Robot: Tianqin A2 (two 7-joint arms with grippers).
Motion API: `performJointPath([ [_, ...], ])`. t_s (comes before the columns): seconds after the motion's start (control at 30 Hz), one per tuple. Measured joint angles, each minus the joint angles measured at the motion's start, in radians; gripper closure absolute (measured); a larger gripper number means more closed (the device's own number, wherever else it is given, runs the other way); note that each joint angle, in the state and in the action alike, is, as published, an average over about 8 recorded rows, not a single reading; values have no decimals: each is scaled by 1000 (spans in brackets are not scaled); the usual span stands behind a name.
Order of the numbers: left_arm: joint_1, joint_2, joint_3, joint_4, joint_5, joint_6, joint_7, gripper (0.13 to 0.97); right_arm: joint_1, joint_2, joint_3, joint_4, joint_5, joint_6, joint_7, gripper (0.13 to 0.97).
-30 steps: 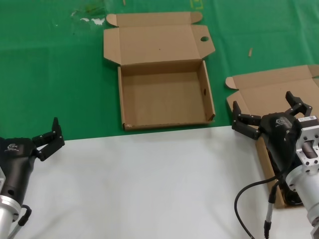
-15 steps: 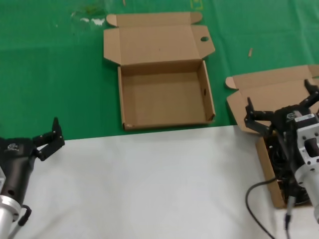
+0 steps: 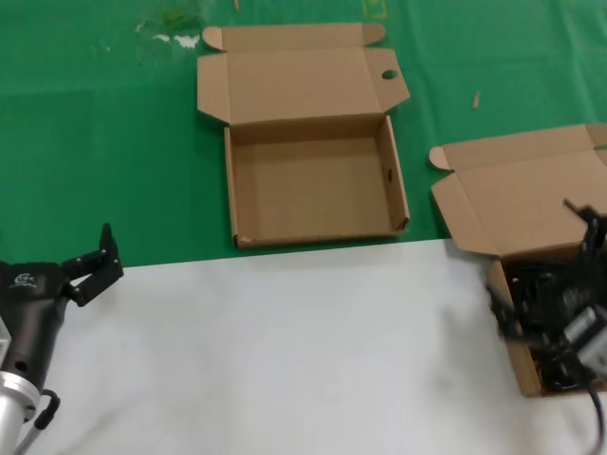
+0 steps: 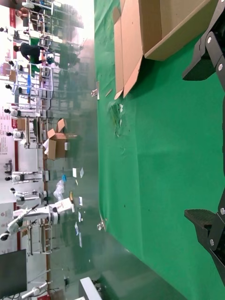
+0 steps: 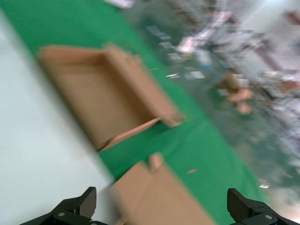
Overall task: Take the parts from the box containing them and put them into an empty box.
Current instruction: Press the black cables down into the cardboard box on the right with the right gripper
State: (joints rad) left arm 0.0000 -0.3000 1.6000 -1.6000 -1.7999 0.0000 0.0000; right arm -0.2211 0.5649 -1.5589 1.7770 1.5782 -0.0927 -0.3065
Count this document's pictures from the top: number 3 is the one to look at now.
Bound open cardboard box with hole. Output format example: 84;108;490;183
195;22;412;251

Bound black power cable bundle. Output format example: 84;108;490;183
533;345;599;394
505;261;584;307

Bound white clear tape scraps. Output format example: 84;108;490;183
134;9;203;51

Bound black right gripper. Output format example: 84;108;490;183
487;197;607;344

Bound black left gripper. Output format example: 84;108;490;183
0;222;125;388

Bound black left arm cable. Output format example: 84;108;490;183
16;388;62;455

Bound green table mat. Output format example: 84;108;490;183
0;0;607;269

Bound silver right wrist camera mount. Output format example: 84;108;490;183
562;305;607;372

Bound open cardboard box holding cables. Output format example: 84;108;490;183
429;123;607;398

